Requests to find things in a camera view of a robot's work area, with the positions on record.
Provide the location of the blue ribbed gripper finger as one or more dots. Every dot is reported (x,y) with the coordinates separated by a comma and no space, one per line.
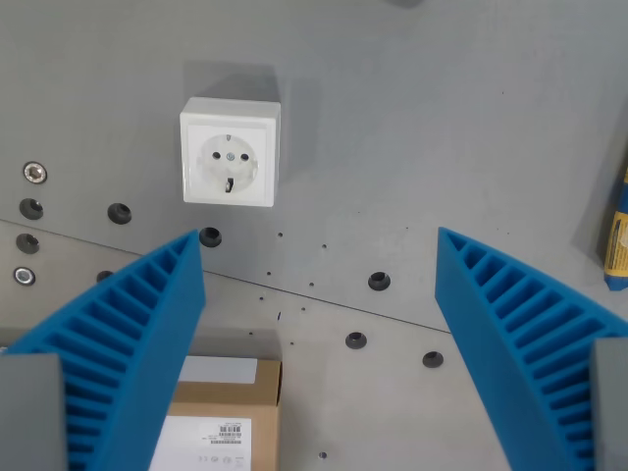
(530,333)
(122,343)

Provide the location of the silver hex socket bolt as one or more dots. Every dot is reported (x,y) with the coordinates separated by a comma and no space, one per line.
(23,276)
(35,173)

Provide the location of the brown cardboard box with labels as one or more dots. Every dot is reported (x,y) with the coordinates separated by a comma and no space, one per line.
(230,417)

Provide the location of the yellow and blue package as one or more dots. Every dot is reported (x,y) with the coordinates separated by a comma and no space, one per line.
(617,235)

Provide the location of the white wall socket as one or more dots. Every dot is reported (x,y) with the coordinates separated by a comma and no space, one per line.
(228,157)

